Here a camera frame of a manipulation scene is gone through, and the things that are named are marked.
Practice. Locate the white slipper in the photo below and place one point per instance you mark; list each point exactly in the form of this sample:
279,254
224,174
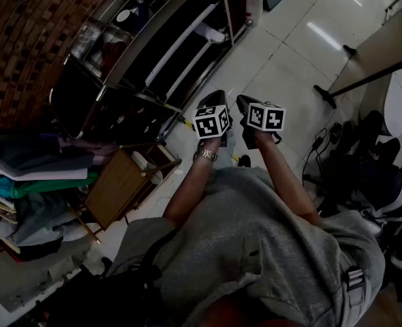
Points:
212,33

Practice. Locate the person's left forearm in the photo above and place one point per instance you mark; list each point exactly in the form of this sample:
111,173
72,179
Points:
194,186

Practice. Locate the person's right forearm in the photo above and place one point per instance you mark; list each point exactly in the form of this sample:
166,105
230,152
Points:
282,179

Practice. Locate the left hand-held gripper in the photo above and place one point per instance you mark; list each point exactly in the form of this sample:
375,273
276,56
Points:
208,125

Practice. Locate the person's blue jeans leg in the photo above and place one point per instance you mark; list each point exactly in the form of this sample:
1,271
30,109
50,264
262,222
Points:
226,146

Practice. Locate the silver metal wristwatch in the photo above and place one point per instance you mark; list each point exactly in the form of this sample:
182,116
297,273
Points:
206,154

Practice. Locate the person's black shoe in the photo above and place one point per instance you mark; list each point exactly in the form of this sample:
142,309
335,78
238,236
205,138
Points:
244,161

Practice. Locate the dark metal-framed shelf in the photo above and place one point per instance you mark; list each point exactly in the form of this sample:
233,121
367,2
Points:
133,90

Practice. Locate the pile of colourful clothes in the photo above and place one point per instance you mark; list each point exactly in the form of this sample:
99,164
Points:
41,189

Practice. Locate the person's grey shirt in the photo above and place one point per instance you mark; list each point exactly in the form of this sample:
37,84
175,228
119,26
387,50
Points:
255,244

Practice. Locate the grey metal box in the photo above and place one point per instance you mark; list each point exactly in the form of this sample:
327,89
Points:
24,281

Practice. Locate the white round bowl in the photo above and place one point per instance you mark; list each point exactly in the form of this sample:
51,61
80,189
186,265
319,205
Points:
123,15

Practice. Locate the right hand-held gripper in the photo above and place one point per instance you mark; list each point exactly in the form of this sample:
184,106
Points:
265,117

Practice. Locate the beige partition board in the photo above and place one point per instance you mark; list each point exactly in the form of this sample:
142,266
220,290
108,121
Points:
381,49

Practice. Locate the brown wooden surface stand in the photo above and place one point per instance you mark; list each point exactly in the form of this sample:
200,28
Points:
117,186

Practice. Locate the white shoe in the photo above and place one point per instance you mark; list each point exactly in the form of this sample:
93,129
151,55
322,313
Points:
146,165

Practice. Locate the dark red cloth item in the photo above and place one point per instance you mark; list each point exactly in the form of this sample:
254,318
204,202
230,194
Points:
113,54

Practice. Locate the white rounded chair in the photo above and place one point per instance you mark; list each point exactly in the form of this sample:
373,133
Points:
398,104

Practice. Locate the black backpack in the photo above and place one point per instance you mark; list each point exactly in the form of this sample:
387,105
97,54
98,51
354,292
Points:
99,298

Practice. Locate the white plastic container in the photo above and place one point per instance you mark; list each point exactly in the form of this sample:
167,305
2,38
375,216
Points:
255,3

